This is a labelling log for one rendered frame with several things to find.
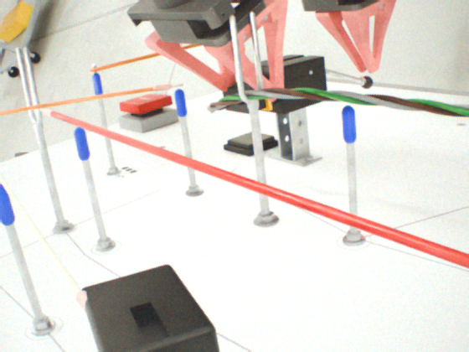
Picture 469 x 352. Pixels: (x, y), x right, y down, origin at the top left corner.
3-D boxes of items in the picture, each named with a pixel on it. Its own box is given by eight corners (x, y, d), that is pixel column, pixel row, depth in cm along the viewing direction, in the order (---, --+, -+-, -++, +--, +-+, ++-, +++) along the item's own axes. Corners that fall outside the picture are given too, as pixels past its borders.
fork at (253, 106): (268, 212, 38) (244, 12, 33) (286, 219, 37) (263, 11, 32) (246, 222, 37) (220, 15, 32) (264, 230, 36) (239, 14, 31)
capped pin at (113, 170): (124, 171, 51) (105, 61, 47) (115, 176, 50) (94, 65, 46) (113, 170, 52) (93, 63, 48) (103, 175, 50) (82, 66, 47)
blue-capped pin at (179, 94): (207, 192, 43) (192, 87, 40) (192, 198, 42) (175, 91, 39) (197, 188, 44) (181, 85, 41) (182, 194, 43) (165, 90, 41)
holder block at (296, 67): (328, 100, 46) (324, 55, 45) (284, 115, 43) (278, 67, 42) (295, 95, 50) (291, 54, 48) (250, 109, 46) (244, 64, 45)
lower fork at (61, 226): (48, 230, 40) (5, 49, 35) (68, 221, 41) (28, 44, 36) (58, 236, 38) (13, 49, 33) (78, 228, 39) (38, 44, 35)
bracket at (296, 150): (322, 158, 47) (318, 104, 45) (304, 167, 46) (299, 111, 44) (286, 150, 51) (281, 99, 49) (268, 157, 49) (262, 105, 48)
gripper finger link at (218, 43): (270, 132, 36) (207, 22, 31) (206, 116, 42) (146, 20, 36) (325, 71, 39) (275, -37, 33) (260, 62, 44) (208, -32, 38)
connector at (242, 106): (290, 97, 44) (286, 75, 44) (247, 115, 42) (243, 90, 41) (265, 95, 47) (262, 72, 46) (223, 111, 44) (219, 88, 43)
